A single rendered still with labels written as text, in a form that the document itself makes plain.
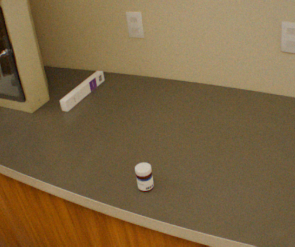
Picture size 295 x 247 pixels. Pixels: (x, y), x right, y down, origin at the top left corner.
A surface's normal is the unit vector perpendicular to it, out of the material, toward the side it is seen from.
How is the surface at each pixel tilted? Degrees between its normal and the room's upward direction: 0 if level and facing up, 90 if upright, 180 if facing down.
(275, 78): 90
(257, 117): 0
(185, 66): 90
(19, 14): 90
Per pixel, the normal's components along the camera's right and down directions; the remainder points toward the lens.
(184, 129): -0.11, -0.84
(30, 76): 0.88, 0.16
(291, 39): -0.46, 0.51
